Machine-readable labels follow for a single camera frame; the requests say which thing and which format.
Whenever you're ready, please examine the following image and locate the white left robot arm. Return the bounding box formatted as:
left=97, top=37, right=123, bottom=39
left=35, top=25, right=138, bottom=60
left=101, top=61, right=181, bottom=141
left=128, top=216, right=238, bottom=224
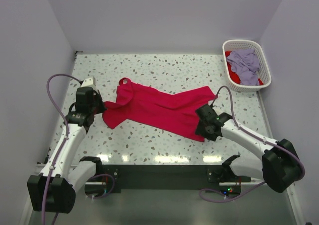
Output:
left=27, top=85, right=106, bottom=213

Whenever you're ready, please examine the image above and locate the white perforated laundry basket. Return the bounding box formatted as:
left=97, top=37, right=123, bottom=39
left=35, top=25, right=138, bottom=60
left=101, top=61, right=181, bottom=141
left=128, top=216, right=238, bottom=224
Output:
left=222, top=39, right=272, bottom=92

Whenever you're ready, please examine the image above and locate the crimson red t shirt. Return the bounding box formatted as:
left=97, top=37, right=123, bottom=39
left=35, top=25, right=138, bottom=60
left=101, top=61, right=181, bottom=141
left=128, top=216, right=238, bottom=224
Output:
left=102, top=78, right=216, bottom=142

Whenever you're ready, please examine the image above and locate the lavender t shirt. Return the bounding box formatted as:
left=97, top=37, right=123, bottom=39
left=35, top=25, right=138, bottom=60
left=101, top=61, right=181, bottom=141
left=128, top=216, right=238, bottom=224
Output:
left=226, top=48, right=261, bottom=86

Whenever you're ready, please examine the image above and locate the red t shirt in basket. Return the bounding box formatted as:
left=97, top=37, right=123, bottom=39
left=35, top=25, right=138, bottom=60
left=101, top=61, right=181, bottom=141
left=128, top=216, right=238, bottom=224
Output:
left=225, top=50, right=264, bottom=86

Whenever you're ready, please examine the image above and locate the aluminium extrusion rail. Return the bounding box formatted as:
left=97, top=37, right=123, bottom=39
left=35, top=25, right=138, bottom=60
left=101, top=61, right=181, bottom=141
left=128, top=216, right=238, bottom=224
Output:
left=31, top=161, right=295, bottom=186

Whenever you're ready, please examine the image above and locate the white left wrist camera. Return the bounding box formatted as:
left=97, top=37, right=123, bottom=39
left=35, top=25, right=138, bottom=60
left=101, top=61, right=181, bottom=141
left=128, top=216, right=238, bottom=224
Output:
left=80, top=76, right=96, bottom=89

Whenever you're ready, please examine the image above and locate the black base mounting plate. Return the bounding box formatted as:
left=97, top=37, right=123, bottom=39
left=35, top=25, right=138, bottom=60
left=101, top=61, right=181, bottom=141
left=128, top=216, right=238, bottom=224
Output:
left=74, top=164, right=250, bottom=199

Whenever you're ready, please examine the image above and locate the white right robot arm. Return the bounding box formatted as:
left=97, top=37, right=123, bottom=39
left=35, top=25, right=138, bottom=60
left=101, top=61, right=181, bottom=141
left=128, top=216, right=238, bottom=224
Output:
left=195, top=104, right=305, bottom=193

